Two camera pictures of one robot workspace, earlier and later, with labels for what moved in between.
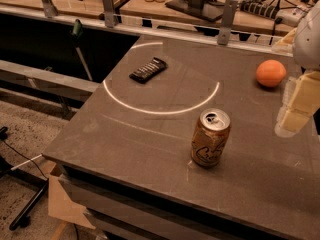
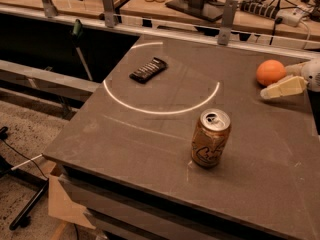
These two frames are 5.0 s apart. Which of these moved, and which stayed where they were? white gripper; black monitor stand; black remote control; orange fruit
Moved: white gripper
Stayed: orange fruit; black remote control; black monitor stand
